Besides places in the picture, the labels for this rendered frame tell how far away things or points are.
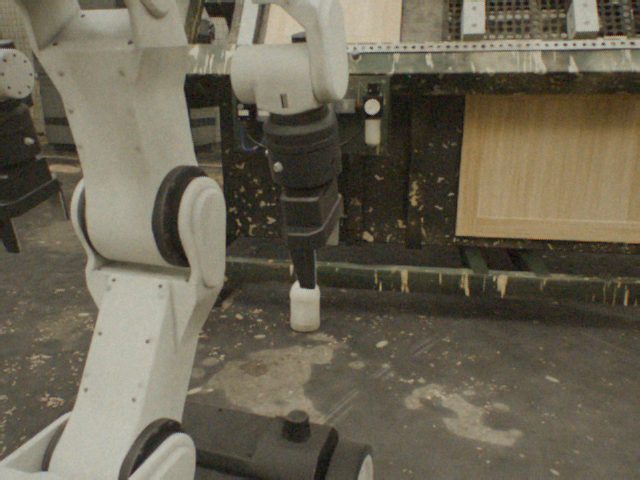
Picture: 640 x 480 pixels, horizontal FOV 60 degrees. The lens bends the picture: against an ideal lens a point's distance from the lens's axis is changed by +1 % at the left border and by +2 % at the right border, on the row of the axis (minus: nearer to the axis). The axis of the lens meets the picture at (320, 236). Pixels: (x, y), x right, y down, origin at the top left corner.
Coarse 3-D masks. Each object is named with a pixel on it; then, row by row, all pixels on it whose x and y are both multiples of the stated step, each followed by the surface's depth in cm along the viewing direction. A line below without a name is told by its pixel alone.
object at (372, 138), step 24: (360, 96) 168; (384, 96) 167; (240, 120) 165; (264, 120) 164; (360, 120) 170; (384, 120) 169; (240, 144) 178; (264, 144) 177; (360, 144) 172; (384, 144) 171
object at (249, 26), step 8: (248, 0) 184; (248, 8) 182; (256, 8) 182; (248, 16) 181; (256, 16) 181; (248, 24) 180; (256, 24) 181; (240, 32) 179; (248, 32) 178; (256, 32) 181; (240, 40) 177; (248, 40) 177
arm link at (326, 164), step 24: (336, 144) 64; (288, 168) 63; (312, 168) 63; (336, 168) 65; (288, 192) 67; (312, 192) 65; (336, 192) 71; (288, 216) 67; (312, 216) 66; (336, 216) 71; (288, 240) 67; (312, 240) 66
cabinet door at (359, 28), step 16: (352, 0) 181; (368, 0) 180; (384, 0) 179; (400, 0) 178; (272, 16) 182; (288, 16) 182; (352, 16) 178; (368, 16) 178; (384, 16) 176; (400, 16) 176; (272, 32) 180; (288, 32) 179; (352, 32) 176; (368, 32) 175; (384, 32) 174
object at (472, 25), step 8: (464, 0) 168; (472, 0) 172; (480, 0) 167; (464, 8) 167; (472, 8) 166; (480, 8) 166; (464, 16) 166; (472, 16) 165; (480, 16) 165; (464, 24) 164; (472, 24) 164; (480, 24) 164; (464, 32) 163; (472, 32) 163; (480, 32) 163; (464, 40) 166; (472, 40) 165; (480, 40) 165
